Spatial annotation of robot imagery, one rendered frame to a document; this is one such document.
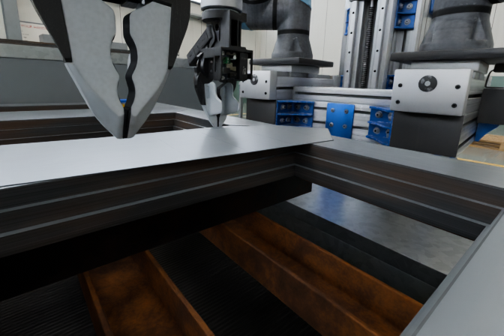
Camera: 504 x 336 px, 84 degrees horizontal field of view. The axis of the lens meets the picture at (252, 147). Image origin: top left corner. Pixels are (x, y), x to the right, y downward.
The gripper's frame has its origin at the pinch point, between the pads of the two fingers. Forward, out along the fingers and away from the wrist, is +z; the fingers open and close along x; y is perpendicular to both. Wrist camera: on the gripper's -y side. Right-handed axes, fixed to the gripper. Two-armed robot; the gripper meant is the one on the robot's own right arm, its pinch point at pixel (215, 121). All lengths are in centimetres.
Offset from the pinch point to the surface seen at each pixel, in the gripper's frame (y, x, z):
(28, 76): -71, -26, -7
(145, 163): 18.5, -20.8, 0.6
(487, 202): 43.7, 3.0, 2.2
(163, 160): 18.4, -18.8, 0.6
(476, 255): 45.7, -12.4, 0.5
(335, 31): -610, 918, -197
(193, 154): 18.0, -14.6, 0.6
